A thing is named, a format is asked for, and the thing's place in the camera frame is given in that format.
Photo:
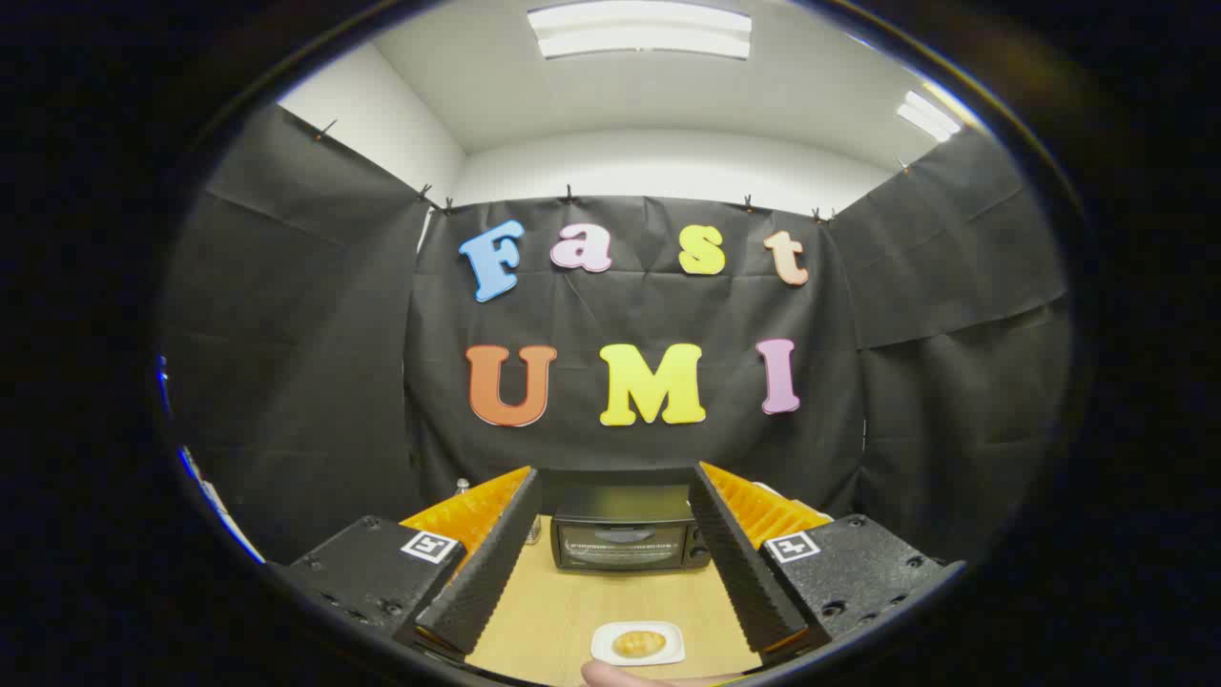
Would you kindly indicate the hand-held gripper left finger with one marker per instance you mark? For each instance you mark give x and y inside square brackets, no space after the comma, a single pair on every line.
[486,572]

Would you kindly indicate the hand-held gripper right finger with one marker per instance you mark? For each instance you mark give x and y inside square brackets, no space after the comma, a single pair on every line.
[739,572]

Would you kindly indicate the golden bread roll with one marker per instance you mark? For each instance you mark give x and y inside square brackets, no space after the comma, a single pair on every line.
[638,643]

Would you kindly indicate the black toaster oven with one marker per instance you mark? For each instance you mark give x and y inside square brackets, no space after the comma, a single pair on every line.
[620,506]

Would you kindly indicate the small clear container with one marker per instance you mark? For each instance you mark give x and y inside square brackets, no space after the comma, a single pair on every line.
[533,530]

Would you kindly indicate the white plate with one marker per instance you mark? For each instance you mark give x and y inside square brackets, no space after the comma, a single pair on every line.
[601,649]

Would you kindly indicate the black backdrop cloth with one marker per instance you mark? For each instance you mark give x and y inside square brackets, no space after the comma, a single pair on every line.
[630,305]

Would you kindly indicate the small ceiling light panel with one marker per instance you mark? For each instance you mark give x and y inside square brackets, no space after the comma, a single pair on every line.
[927,116]

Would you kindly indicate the large ceiling light panel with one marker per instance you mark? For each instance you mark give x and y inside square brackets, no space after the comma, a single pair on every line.
[639,29]

